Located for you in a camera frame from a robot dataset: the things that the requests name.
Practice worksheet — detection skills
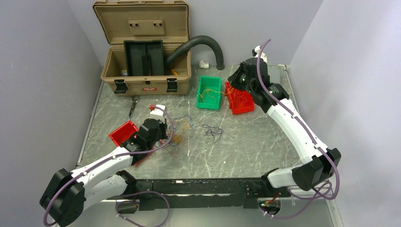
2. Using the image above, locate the purple cable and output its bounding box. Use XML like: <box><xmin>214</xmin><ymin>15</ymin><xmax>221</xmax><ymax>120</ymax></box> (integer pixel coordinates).
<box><xmin>202</xmin><ymin>123</ymin><xmax>225</xmax><ymax>144</ymax></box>
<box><xmin>159</xmin><ymin>114</ymin><xmax>194</xmax><ymax>146</ymax></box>

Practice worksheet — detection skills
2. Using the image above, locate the yellow cable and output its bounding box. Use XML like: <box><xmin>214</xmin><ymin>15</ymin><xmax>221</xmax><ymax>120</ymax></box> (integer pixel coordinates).
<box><xmin>200</xmin><ymin>86</ymin><xmax>240</xmax><ymax>101</ymax></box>
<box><xmin>200</xmin><ymin>83</ymin><xmax>218</xmax><ymax>105</ymax></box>

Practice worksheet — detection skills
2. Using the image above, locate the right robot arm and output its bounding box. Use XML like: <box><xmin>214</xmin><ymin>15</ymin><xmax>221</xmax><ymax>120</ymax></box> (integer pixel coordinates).
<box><xmin>228</xmin><ymin>58</ymin><xmax>341</xmax><ymax>196</ymax></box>

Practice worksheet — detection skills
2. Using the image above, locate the white pipe elbow fitting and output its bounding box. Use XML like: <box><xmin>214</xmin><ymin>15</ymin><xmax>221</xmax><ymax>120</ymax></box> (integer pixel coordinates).
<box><xmin>199</xmin><ymin>61</ymin><xmax>209</xmax><ymax>69</ymax></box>

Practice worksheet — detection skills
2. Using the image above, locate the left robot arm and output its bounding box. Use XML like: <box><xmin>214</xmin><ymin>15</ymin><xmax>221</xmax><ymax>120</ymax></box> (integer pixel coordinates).
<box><xmin>39</xmin><ymin>118</ymin><xmax>167</xmax><ymax>227</ymax></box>

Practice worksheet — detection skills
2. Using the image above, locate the red plastic bin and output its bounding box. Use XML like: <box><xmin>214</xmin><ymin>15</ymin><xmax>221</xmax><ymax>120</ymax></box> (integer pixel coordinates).
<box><xmin>225</xmin><ymin>81</ymin><xmax>254</xmax><ymax>115</ymax></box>

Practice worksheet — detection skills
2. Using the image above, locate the grey plastic case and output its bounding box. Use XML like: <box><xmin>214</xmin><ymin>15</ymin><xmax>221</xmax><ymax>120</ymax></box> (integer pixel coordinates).
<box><xmin>268</xmin><ymin>64</ymin><xmax>282</xmax><ymax>84</ymax></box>

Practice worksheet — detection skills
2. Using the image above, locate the red flat bin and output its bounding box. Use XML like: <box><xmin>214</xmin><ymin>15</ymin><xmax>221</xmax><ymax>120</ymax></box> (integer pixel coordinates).
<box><xmin>109</xmin><ymin>121</ymin><xmax>148</xmax><ymax>166</ymax></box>

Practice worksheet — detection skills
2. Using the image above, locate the metal wrench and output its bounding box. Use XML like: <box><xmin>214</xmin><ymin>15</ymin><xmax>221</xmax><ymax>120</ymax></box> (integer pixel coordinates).
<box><xmin>127</xmin><ymin>96</ymin><xmax>140</xmax><ymax>121</ymax></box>

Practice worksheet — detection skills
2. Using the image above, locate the green plastic bin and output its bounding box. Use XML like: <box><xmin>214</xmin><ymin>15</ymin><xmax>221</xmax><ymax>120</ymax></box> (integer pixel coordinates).
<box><xmin>196</xmin><ymin>76</ymin><xmax>222</xmax><ymax>110</ymax></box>

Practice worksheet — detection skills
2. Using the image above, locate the yellow tool in toolbox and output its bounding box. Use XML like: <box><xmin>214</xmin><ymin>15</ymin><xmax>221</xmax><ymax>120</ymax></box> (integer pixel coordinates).
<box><xmin>171</xmin><ymin>69</ymin><xmax>179</xmax><ymax>76</ymax></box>

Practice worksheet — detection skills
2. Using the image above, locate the black toolbox tray insert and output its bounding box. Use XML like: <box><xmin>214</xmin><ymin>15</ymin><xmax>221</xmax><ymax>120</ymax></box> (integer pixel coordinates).
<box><xmin>123</xmin><ymin>40</ymin><xmax>165</xmax><ymax>77</ymax></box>

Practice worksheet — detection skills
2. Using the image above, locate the tan plastic toolbox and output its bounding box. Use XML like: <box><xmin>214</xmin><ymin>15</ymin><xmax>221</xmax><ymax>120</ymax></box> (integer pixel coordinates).
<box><xmin>93</xmin><ymin>0</ymin><xmax>192</xmax><ymax>96</ymax></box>

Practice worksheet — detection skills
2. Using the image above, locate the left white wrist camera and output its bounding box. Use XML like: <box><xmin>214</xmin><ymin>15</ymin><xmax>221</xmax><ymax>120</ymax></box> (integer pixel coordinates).
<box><xmin>149</xmin><ymin>105</ymin><xmax>166</xmax><ymax>122</ymax></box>

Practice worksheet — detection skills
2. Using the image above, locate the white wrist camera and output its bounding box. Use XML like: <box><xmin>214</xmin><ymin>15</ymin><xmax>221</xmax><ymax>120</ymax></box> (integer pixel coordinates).
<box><xmin>252</xmin><ymin>45</ymin><xmax>268</xmax><ymax>63</ymax></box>
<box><xmin>149</xmin><ymin>105</ymin><xmax>166</xmax><ymax>122</ymax></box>

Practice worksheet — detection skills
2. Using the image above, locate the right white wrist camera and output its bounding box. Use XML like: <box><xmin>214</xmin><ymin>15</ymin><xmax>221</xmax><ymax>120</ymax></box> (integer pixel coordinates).
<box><xmin>252</xmin><ymin>45</ymin><xmax>268</xmax><ymax>63</ymax></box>

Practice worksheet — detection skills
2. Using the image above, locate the black corrugated hose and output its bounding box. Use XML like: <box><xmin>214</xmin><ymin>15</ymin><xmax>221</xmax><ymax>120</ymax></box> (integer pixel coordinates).
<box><xmin>165</xmin><ymin>35</ymin><xmax>226</xmax><ymax>71</ymax></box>

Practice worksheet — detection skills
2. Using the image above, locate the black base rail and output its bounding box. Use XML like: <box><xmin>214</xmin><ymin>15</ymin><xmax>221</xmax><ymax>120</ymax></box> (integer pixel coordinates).
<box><xmin>113</xmin><ymin>177</ymin><xmax>290</xmax><ymax>211</ymax></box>

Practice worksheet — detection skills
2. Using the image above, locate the aluminium frame profile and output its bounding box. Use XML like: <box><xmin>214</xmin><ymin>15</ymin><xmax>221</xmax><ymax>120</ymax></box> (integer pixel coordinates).
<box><xmin>287</xmin><ymin>184</ymin><xmax>333</xmax><ymax>201</ymax></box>

